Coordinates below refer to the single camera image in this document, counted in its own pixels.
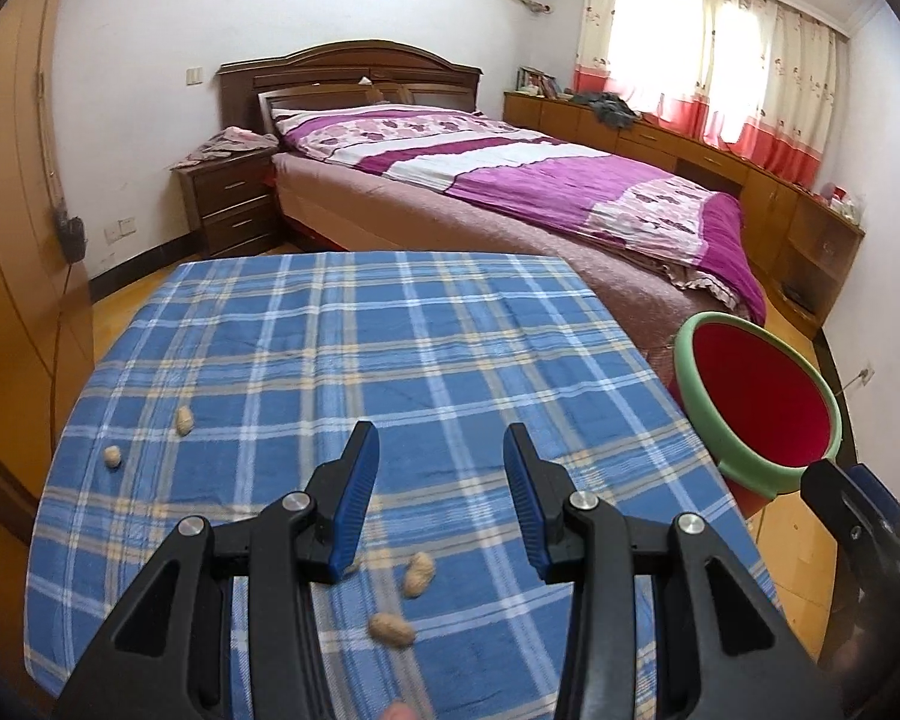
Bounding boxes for long wooden cabinet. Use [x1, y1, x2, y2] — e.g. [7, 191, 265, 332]
[502, 91, 865, 337]

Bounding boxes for dark wooden bed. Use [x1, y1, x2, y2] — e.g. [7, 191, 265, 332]
[217, 41, 766, 374]

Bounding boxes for blue plaid tablecloth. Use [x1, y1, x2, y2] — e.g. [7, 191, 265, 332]
[23, 252, 764, 718]

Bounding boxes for purple floral quilt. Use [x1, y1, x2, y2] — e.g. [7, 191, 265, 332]
[269, 103, 766, 325]

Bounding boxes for orange wooden wardrobe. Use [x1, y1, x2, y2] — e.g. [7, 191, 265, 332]
[0, 0, 94, 541]

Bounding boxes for pink cloth on nightstand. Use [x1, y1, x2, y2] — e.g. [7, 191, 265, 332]
[172, 125, 278, 169]

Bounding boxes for dark clothes pile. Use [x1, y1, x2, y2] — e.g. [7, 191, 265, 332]
[571, 91, 639, 130]

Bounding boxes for dark wooden nightstand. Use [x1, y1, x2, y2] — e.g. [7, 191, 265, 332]
[173, 149, 283, 259]

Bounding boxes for red bin green rim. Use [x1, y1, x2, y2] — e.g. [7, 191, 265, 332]
[670, 312, 842, 518]

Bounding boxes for red white curtains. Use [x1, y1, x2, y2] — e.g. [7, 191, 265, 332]
[572, 0, 844, 187]

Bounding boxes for left hand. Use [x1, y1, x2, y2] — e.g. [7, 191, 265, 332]
[380, 702, 418, 720]

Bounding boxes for peanut shell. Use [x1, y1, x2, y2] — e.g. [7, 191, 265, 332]
[175, 405, 194, 437]
[103, 445, 121, 470]
[367, 613, 416, 649]
[403, 551, 437, 598]

